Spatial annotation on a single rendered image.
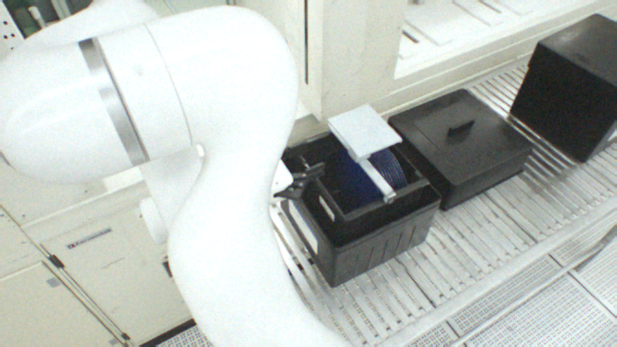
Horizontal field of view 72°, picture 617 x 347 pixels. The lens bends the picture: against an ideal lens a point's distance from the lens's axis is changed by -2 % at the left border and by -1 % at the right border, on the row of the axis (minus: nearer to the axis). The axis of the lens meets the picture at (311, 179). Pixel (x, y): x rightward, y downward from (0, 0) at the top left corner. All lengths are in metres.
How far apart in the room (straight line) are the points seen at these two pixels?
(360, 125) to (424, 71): 0.60
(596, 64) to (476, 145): 0.37
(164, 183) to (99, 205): 0.53
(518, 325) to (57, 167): 1.82
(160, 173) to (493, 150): 0.87
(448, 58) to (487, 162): 0.44
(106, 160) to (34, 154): 0.04
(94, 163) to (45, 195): 0.79
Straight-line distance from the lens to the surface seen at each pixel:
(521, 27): 1.74
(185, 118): 0.33
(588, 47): 1.44
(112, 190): 1.14
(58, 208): 1.15
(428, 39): 1.57
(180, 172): 0.63
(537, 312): 2.03
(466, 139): 1.23
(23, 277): 1.30
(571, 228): 1.28
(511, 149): 1.25
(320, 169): 0.81
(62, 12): 1.80
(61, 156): 0.33
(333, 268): 0.94
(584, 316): 2.12
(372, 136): 0.85
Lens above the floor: 1.68
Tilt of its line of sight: 50 degrees down
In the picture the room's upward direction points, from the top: straight up
